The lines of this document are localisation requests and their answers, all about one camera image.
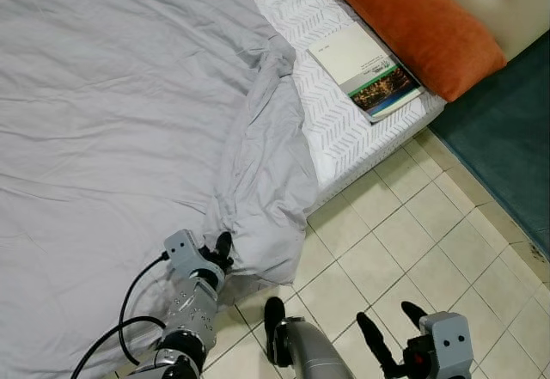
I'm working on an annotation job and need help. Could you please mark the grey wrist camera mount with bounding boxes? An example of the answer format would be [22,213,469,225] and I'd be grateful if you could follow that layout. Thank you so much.
[163,229,207,281]
[419,311,474,379]

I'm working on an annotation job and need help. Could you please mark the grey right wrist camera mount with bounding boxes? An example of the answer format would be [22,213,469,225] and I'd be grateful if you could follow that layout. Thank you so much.
[419,311,474,379]

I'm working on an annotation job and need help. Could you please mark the white patterned mattress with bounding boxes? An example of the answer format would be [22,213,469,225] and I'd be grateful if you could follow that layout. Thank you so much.
[230,0,448,212]

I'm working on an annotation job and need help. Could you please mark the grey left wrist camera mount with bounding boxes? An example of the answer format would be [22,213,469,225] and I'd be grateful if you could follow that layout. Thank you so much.
[163,229,207,281]

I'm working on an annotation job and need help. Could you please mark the white green book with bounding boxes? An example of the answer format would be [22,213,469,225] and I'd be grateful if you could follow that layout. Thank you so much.
[308,21,426,125]

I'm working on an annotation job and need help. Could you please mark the grey blanket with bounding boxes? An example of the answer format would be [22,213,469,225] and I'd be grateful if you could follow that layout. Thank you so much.
[0,0,321,379]

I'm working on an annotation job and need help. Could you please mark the orange pillow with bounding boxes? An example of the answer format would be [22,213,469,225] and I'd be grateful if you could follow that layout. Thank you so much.
[327,0,509,103]

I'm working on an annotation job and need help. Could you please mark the cream tufted headboard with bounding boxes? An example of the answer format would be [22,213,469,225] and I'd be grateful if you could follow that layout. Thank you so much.
[417,0,550,62]

